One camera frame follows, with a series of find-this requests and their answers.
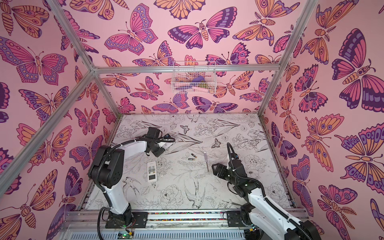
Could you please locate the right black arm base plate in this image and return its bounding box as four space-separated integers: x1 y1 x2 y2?
226 211 252 228

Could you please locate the purple item in basket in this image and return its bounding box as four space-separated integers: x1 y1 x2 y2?
191 76 206 86

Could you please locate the white wire basket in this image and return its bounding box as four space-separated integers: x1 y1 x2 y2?
171 61 217 95

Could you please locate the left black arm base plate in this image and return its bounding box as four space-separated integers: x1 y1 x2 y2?
105 212 149 229

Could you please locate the small white remote control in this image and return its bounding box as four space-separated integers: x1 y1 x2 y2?
147 161 158 183

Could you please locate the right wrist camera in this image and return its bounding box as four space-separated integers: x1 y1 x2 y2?
229 153 241 165

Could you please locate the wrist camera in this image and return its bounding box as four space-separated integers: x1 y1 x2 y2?
159 142 174 150
229 153 241 165

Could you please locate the aluminium front rail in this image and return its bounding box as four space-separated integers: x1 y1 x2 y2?
59 208 313 240

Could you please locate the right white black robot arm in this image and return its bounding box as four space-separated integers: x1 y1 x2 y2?
212 143 321 240

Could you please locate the clear handle screwdriver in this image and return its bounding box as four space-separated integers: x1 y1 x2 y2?
204 152 210 172

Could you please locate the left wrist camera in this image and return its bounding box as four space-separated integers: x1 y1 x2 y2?
159 142 174 150

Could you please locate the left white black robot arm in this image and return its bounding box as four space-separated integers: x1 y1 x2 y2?
88 127 176 228

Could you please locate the small green circuit board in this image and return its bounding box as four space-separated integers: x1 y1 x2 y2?
118 232 134 240

